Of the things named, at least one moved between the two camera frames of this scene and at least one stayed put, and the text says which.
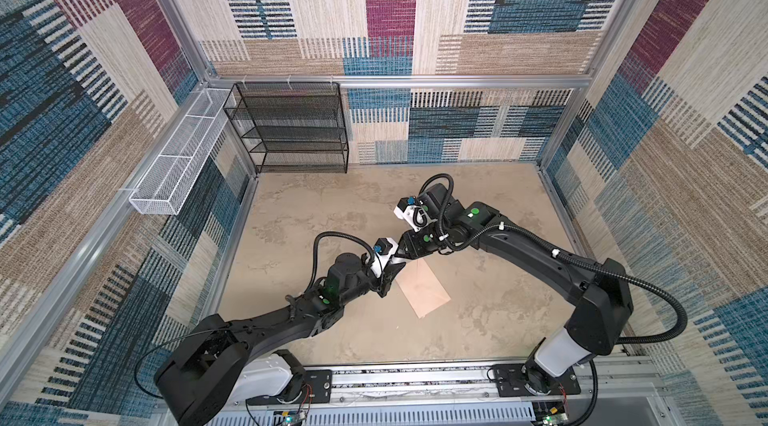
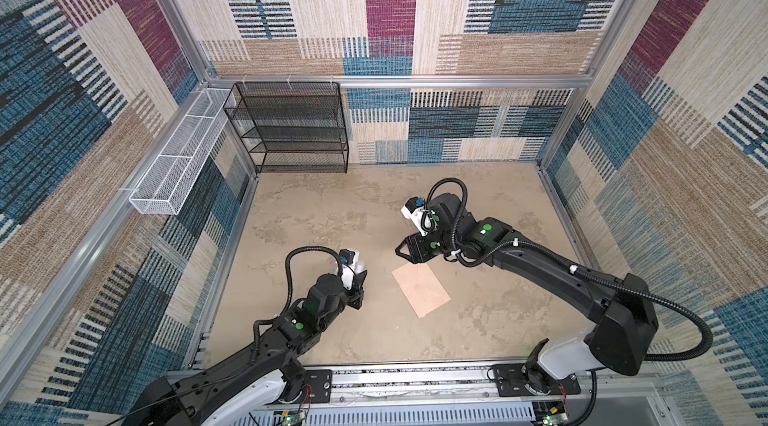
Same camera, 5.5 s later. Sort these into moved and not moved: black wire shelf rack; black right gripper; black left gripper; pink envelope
Moved: black left gripper
Not moved: black right gripper; pink envelope; black wire shelf rack
